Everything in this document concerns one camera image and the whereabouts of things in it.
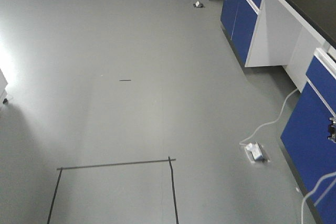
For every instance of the small grey floor object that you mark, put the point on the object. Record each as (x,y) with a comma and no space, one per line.
(198,5)

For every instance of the white floor power strip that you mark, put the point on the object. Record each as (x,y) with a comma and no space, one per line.
(255,152)

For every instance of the blue white lab cabinet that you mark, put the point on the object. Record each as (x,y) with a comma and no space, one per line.
(298,35)

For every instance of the white rolling cart corner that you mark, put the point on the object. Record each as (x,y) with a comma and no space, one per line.
(3,84)

